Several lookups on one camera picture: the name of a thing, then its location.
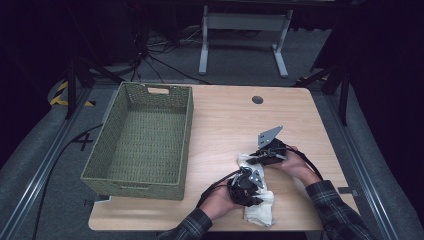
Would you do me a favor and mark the white towel with brown print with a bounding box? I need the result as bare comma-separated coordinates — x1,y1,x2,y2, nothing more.
236,152,276,228

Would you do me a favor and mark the black tripod stand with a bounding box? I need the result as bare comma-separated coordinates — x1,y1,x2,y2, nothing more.
64,56,126,120
294,63,351,127

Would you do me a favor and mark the person's right hand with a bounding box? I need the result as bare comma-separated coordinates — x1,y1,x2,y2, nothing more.
268,145,323,187

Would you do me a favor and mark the person's left hand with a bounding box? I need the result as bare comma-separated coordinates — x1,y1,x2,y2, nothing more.
199,184,244,221

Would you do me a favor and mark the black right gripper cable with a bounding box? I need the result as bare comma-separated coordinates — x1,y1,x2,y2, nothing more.
283,146,324,182

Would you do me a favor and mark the grey metal table frame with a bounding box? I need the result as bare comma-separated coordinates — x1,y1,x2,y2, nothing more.
198,4,294,79

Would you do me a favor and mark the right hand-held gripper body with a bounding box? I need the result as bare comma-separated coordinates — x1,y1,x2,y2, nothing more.
254,125,292,167

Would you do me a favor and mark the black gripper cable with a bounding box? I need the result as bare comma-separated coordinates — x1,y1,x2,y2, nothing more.
196,169,242,208
283,146,324,182

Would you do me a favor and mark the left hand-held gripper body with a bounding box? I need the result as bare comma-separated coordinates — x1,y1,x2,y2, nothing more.
227,166,268,205

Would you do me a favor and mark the green woven basket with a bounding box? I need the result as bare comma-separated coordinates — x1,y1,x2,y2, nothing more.
80,81,195,201

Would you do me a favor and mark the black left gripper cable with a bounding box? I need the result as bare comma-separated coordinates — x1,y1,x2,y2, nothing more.
196,169,242,208

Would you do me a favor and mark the black floor cable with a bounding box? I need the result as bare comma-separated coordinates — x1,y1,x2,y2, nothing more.
31,123,104,240

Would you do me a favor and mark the yellow black floor tape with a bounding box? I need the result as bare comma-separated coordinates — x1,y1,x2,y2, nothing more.
49,80,96,108

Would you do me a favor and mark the tangle of black cables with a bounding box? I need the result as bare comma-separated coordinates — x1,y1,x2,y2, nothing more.
129,26,212,85

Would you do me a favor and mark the grey tape strip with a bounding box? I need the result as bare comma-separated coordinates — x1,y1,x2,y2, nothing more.
337,187,359,197

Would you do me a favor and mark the aluminium floor rail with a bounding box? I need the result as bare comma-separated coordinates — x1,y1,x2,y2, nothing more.
0,88,93,240
324,94,401,240

